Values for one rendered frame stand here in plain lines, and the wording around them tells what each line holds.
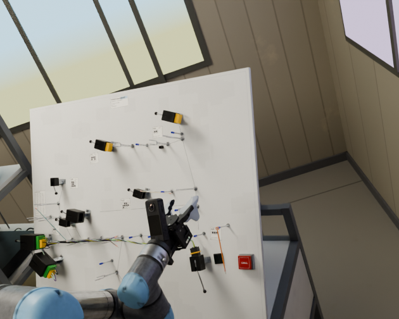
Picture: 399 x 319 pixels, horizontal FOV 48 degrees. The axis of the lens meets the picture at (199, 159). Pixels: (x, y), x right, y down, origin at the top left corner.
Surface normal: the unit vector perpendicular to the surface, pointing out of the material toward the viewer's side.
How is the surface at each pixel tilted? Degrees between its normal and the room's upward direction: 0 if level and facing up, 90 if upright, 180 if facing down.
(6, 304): 12
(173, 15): 90
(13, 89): 90
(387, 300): 0
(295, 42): 90
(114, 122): 54
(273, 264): 0
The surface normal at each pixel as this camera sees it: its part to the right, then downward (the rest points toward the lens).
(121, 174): -0.46, -0.03
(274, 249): -0.32, -0.83
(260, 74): 0.06, 0.48
